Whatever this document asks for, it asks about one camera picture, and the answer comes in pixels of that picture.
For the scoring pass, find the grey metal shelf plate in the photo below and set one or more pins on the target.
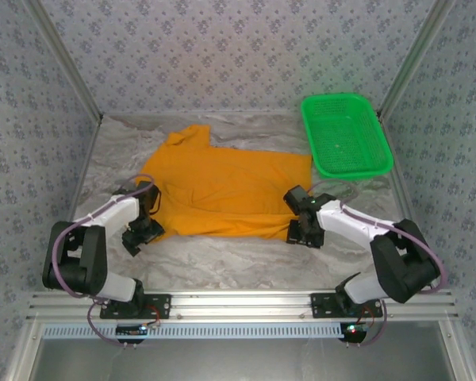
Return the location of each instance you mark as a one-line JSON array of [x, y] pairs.
[[238, 361]]

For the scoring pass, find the orange printed t-shirt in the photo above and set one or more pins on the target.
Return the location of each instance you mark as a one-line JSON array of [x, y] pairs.
[[230, 190]]

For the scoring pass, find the aluminium frame post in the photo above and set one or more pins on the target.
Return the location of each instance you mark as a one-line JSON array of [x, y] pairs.
[[63, 59], [416, 59]]

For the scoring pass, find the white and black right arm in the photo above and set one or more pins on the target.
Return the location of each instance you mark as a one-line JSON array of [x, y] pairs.
[[349, 226]]

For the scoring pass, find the green plastic basket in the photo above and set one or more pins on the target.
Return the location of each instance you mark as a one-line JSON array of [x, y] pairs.
[[347, 139]]

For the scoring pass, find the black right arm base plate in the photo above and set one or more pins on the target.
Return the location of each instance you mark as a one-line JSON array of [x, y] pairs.
[[321, 307]]

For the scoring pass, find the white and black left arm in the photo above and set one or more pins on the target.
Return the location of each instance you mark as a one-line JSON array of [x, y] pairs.
[[115, 216]]

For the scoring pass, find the aluminium table edge rail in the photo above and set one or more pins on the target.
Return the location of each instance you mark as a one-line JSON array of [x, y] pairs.
[[411, 206], [86, 158]]

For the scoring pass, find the small circuit board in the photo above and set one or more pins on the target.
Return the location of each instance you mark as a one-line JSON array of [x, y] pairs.
[[355, 329], [131, 330]]

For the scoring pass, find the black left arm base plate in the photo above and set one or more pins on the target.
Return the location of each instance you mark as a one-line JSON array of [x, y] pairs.
[[158, 307]]

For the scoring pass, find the aluminium mounting rail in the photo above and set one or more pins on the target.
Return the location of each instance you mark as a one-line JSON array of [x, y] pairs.
[[238, 305]]

